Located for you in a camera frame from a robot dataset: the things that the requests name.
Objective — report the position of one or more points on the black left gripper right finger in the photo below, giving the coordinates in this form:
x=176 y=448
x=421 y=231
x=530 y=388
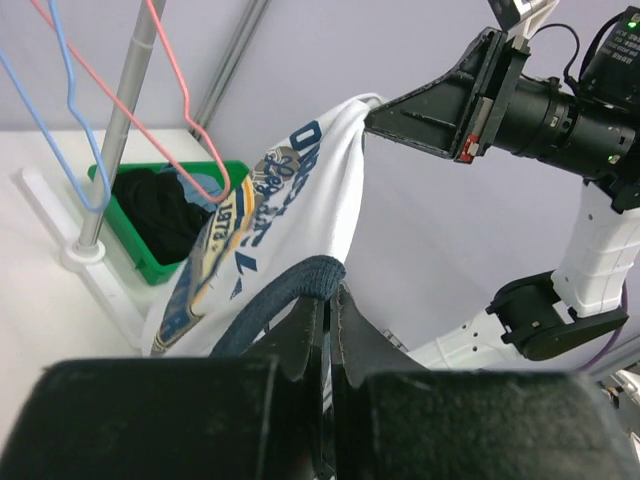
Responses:
x=395 y=419

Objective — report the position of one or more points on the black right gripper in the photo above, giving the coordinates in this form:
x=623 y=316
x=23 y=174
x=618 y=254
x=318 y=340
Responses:
x=458 y=115

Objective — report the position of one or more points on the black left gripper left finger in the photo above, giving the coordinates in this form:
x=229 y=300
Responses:
x=256 y=416

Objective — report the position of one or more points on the white printed navy-trim tank top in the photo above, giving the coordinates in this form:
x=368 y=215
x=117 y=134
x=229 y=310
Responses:
x=283 y=233

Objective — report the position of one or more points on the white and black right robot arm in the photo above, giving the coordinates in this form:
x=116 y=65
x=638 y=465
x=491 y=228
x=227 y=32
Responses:
x=546 y=315

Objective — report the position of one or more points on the black garment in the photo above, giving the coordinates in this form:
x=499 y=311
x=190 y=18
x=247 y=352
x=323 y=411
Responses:
x=155 y=205

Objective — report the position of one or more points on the blue garment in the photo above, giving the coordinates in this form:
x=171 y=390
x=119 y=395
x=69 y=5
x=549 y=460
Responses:
x=208 y=183

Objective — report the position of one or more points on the white and silver clothes rack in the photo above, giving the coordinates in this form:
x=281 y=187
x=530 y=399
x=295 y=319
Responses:
x=81 y=252

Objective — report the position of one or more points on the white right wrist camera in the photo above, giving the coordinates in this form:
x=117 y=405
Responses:
x=521 y=19

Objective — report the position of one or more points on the pink wire hanger right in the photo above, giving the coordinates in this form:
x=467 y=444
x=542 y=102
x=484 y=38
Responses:
x=100 y=30

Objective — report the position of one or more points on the blue wire hanger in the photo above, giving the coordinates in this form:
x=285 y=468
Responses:
x=39 y=83

